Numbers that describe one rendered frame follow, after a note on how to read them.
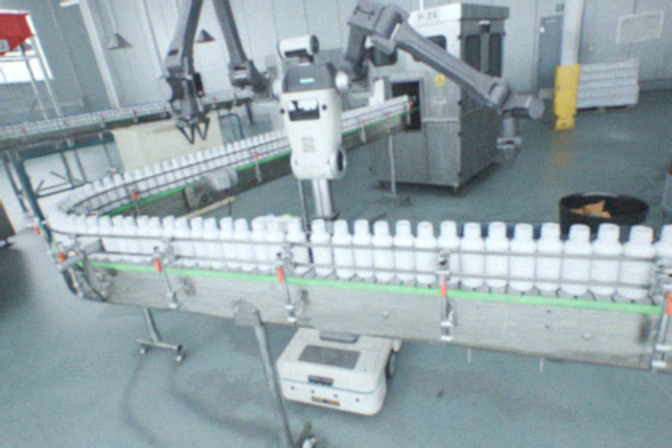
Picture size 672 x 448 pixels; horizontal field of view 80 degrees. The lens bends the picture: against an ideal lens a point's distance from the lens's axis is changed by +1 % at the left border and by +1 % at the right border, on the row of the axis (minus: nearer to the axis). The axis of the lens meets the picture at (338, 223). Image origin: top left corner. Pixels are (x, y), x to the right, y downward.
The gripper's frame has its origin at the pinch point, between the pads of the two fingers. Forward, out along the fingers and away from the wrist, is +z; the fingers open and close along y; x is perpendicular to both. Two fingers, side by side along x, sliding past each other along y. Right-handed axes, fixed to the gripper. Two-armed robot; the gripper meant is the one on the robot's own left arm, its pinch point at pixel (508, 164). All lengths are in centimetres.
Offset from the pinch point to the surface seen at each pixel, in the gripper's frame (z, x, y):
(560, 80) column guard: 13, -101, 708
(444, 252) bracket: 12.4, 15.3, -42.1
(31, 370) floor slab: 120, 280, -15
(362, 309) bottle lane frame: 32, 39, -41
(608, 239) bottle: 9.6, -20.2, -37.6
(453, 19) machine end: -76, 45, 319
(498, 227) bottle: 8.4, 2.8, -34.4
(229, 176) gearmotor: 18, 165, 75
